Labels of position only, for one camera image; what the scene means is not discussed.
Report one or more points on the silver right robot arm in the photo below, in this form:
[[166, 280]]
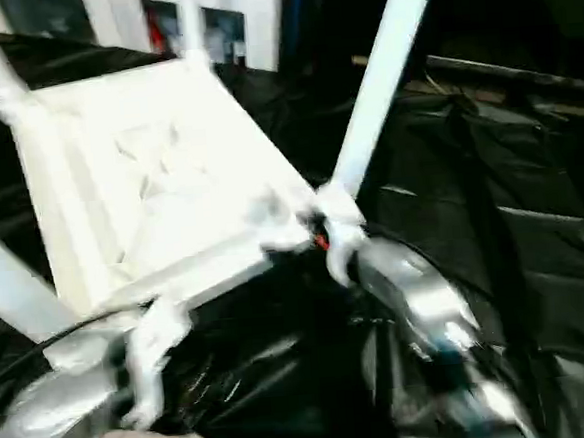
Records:
[[429, 310]]

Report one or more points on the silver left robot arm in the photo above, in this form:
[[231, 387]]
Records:
[[40, 417]]

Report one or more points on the black plastic mat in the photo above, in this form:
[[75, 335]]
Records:
[[512, 214]]

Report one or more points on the red carton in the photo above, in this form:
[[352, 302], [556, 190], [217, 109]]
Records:
[[156, 28]]

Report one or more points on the white cabinet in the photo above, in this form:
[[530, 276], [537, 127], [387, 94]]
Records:
[[157, 13]]

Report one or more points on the grey metal bar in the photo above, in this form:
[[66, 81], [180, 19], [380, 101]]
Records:
[[522, 71]]

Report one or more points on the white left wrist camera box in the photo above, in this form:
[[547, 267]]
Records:
[[156, 354]]

